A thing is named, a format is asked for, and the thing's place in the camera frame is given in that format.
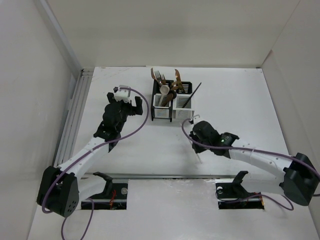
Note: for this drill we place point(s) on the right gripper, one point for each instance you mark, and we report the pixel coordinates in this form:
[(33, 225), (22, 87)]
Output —
[(197, 149)]

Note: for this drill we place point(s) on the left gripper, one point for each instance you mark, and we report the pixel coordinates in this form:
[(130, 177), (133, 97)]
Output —
[(133, 110)]

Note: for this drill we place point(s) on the silver fork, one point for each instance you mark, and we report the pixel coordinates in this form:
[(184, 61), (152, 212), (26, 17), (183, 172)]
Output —
[(158, 76)]

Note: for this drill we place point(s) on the black round spoon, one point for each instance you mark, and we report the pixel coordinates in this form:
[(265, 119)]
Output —
[(171, 96)]

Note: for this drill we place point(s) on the copper knife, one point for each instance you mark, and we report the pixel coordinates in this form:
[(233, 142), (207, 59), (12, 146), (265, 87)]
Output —
[(177, 77)]

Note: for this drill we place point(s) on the black chopstick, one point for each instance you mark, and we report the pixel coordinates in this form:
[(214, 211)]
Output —
[(193, 93)]

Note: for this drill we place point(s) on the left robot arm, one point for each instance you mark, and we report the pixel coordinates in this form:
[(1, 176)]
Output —
[(64, 187)]

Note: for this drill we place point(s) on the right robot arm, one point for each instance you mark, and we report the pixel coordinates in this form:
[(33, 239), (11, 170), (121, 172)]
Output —
[(293, 177)]

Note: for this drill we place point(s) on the black utensil rack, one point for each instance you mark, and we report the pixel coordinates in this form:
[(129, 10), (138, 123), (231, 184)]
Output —
[(165, 111)]

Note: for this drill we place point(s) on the white utensil rack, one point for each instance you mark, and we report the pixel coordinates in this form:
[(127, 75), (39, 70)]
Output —
[(180, 113)]

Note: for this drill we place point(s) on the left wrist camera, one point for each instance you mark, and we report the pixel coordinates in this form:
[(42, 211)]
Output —
[(122, 93)]

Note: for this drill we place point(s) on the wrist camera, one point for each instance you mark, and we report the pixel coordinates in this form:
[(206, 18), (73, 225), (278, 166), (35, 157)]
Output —
[(195, 119), (122, 93)]

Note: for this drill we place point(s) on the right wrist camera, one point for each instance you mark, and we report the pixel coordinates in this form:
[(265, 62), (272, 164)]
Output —
[(195, 119)]

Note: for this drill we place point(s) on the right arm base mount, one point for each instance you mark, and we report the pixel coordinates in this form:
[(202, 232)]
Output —
[(231, 195)]

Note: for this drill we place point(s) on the aluminium rail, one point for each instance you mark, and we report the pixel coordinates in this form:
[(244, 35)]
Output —
[(136, 176)]

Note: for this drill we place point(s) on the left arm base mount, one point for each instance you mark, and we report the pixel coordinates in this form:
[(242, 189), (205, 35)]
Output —
[(104, 191)]

